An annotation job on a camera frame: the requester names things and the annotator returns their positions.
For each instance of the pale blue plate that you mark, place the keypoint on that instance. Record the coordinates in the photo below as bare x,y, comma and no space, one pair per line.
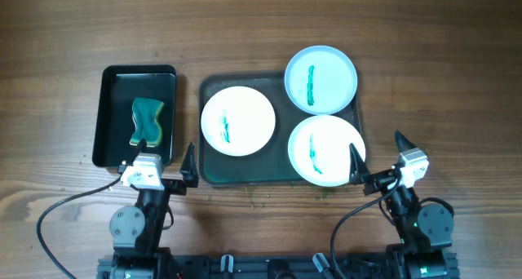
320,80

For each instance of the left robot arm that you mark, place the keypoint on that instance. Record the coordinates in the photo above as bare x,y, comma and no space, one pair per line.
137,229

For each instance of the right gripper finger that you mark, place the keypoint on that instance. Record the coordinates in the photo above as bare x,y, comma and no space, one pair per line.
359,172
402,143

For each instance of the black rectangular serving tray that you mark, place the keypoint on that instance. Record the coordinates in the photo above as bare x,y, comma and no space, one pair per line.
271,164

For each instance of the small black sponge tray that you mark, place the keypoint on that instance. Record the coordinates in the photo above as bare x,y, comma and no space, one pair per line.
120,85

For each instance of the white plate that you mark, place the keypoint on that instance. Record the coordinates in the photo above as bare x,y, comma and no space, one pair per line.
238,121
319,150

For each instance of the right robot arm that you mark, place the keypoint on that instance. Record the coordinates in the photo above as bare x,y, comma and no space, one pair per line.
424,226

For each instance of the green and yellow sponge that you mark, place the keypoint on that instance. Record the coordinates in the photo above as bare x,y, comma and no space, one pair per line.
145,115

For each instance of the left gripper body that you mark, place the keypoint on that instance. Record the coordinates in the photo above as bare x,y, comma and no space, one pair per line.
170,184

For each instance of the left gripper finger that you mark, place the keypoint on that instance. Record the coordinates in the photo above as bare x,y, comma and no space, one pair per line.
188,168
141,146

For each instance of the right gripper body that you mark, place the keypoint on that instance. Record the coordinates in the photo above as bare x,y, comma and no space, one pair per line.
382,179

